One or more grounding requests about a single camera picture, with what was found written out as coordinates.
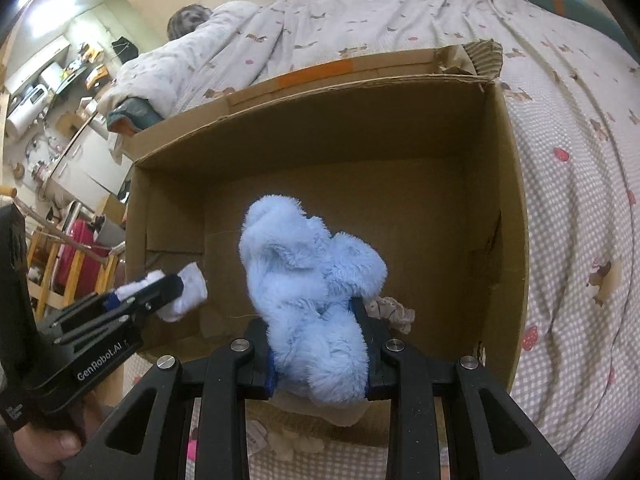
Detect beige fuzzy sock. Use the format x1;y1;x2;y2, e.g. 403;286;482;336
247;417;327;464

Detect light blue fluffy plush toy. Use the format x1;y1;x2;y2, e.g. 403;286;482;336
237;194;389;407

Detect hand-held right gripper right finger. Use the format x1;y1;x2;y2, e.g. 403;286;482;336
349;297;578;480

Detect teal folded blanket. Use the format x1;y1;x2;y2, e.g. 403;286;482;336
106;100;164;137

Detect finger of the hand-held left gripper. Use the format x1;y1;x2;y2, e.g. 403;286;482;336
47;273;186;347
59;290;126;322

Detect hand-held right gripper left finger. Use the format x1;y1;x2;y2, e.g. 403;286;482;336
65;317;278;480

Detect beige patterned sock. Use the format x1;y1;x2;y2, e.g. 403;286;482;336
365;296;416;337

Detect wooden rack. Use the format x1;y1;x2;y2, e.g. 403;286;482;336
0;186;127;322

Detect grey fuzzy plush toy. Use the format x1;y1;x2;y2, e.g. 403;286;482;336
166;3;214;41

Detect white kitchen appliance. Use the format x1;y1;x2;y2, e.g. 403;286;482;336
4;84;52;139

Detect brown cardboard box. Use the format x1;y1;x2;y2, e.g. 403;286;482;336
120;41;531;450

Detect white cabinet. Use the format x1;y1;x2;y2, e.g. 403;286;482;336
46;122;134;203

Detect person's left hand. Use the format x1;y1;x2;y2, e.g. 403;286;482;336
12;394;104;467

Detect white sock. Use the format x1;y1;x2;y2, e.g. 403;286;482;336
117;262;209;324

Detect red suitcase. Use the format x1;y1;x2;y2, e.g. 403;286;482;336
52;217;102;307

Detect white animal print quilt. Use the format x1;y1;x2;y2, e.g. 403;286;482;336
97;0;640;128

